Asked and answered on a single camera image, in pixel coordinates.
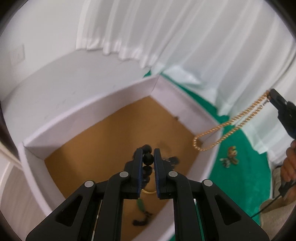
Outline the white cardboard box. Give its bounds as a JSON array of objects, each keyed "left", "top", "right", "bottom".
[{"left": 18, "top": 75, "right": 218, "bottom": 240}]

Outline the black cable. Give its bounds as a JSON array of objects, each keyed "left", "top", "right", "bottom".
[{"left": 250, "top": 182, "right": 290, "bottom": 218}]

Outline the beige fleece sleeve forearm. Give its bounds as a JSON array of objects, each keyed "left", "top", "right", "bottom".
[{"left": 259, "top": 166, "right": 295, "bottom": 239}]

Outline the green velvet cloth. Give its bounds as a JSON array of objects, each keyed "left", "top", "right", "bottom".
[{"left": 142, "top": 70, "right": 273, "bottom": 241}]

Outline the thin gold bangle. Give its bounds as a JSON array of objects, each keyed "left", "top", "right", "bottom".
[{"left": 141, "top": 189, "right": 157, "bottom": 195}]

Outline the green pendant black cord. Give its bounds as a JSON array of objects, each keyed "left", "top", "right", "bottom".
[{"left": 132, "top": 199, "right": 154, "bottom": 227}]

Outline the brown wooden bead bracelet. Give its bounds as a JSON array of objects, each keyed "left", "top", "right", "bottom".
[{"left": 227, "top": 153, "right": 239, "bottom": 165}]

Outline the white curtain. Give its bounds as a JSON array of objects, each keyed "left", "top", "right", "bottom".
[{"left": 76, "top": 0, "right": 296, "bottom": 163}]

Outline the dark watch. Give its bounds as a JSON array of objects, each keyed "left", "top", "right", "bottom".
[{"left": 164, "top": 156, "right": 180, "bottom": 166}]

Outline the person right hand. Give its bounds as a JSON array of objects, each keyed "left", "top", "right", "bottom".
[{"left": 280, "top": 140, "right": 296, "bottom": 182}]

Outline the white wall socket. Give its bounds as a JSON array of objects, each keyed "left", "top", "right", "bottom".
[{"left": 10, "top": 44, "right": 25, "bottom": 67}]

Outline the black bead bracelet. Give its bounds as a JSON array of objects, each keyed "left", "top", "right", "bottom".
[{"left": 132, "top": 144, "right": 155, "bottom": 189}]

